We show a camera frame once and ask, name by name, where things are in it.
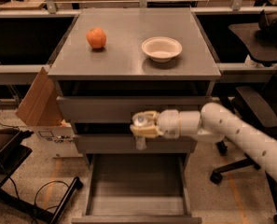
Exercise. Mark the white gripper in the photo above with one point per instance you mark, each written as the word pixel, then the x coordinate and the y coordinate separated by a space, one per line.
pixel 169 123

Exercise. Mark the silver redbull can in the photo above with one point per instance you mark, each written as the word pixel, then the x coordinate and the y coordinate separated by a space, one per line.
pixel 140 141

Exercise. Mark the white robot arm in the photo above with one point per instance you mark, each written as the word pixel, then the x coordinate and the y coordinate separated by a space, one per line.
pixel 211 124

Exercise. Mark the grey middle drawer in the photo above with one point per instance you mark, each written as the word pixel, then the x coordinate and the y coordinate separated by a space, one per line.
pixel 107 138

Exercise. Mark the grey drawer cabinet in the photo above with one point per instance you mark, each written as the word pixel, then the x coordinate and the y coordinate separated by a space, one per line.
pixel 122 58

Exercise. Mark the grey open bottom drawer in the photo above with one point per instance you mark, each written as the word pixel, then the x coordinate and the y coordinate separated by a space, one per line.
pixel 137 189

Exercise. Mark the grey top drawer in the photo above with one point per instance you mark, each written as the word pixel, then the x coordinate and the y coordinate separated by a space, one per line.
pixel 117 101

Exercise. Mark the white paper bowl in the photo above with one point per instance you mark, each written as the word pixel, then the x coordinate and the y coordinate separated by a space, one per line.
pixel 161 49

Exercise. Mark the orange round fruit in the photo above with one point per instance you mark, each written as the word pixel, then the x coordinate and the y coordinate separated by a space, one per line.
pixel 96 38

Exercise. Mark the brown cardboard box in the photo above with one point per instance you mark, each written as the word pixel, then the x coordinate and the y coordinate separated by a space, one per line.
pixel 39 111

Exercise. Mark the black side table right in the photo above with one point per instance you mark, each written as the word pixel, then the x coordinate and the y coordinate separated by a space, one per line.
pixel 261 47

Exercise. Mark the black office chair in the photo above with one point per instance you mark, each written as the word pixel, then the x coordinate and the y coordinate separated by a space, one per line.
pixel 258 108

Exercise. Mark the black stand left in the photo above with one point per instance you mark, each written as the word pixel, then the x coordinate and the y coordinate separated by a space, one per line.
pixel 12 154

